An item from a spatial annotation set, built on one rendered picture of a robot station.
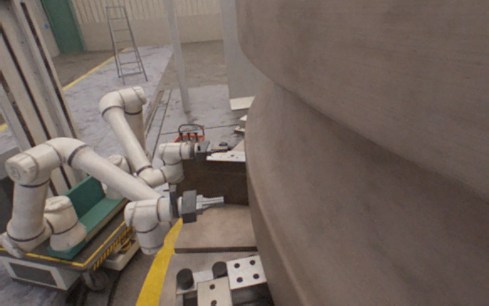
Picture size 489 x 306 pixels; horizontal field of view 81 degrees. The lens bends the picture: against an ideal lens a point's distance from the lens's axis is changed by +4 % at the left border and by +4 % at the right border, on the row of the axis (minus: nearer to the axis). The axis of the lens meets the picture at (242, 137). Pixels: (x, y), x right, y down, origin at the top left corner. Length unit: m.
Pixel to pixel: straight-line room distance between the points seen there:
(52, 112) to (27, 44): 0.40
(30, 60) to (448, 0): 2.00
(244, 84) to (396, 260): 4.48
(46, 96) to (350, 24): 1.95
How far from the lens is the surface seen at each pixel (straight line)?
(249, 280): 1.04
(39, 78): 2.09
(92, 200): 2.31
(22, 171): 1.38
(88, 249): 2.15
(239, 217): 2.04
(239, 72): 4.84
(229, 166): 1.96
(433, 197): 0.48
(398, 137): 0.29
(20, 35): 2.06
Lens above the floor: 1.66
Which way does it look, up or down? 26 degrees down
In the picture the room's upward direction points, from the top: 5 degrees counter-clockwise
